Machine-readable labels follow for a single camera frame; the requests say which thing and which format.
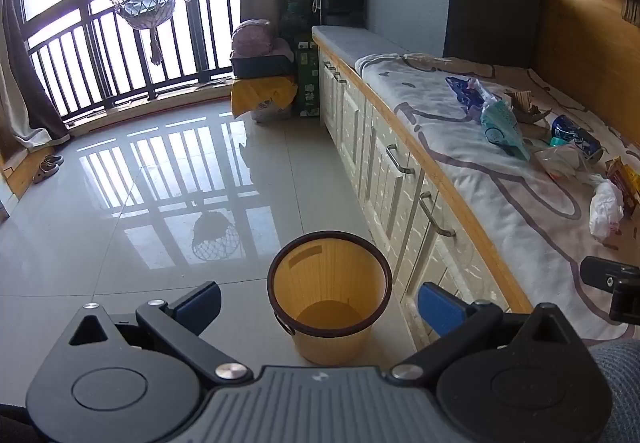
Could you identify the teal snack packet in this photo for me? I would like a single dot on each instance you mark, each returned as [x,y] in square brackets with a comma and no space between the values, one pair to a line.
[500,123]

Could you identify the clear plastic bag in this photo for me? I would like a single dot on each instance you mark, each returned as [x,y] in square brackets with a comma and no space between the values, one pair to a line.
[560,160]

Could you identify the torn brown cardboard piece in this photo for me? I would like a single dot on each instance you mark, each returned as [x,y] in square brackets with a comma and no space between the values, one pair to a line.
[525,104]

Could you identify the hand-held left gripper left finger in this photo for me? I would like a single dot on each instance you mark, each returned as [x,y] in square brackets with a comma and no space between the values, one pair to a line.
[200,305]

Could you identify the hanging net basket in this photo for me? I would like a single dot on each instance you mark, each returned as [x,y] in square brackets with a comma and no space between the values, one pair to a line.
[145,5]

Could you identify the black balcony railing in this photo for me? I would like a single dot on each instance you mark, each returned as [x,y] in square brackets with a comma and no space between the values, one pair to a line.
[125,58]

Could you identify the crushed blue can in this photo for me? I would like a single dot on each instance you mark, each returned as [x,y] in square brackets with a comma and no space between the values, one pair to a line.
[580,135]

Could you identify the white printed sack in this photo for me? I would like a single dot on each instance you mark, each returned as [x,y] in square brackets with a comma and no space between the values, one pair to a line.
[272,112]

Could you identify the person's leg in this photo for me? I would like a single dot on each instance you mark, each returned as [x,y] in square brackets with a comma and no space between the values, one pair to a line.
[620,388]

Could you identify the yellow plastic waste bin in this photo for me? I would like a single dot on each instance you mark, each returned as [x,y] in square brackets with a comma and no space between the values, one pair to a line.
[310,273]

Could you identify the yellow snack wrapper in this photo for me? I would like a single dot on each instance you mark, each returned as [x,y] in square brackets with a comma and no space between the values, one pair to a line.
[625,178]

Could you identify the dark brown curtain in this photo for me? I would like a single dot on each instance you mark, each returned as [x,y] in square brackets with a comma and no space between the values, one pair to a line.
[30,88]

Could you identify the green carton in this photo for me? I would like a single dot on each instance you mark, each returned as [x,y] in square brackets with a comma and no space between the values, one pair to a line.
[307,83]

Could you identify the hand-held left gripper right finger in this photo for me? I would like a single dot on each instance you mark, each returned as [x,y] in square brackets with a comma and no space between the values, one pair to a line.
[440,308]

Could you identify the fringed dark cloth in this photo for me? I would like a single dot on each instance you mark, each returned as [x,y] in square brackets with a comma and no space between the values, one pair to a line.
[631,8]

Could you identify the white drawer cabinet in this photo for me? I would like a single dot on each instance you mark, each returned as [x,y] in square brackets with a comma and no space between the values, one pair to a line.
[365,133]

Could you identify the yellow cloth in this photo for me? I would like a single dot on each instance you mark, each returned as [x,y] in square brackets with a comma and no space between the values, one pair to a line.
[260,90]

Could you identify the grey mattress pad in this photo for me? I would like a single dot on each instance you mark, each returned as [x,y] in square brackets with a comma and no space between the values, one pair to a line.
[345,40]

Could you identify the white plastic bag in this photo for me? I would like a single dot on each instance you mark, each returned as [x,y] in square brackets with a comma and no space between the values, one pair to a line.
[606,210]

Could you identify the dark storage tray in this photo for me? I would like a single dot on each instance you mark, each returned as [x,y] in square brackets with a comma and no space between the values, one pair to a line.
[262,67]

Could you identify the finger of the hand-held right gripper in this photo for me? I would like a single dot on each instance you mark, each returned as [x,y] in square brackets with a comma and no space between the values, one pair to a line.
[600,273]

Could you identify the blue and white snack wrapper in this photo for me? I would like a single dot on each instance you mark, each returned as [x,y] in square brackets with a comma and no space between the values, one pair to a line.
[465,93]

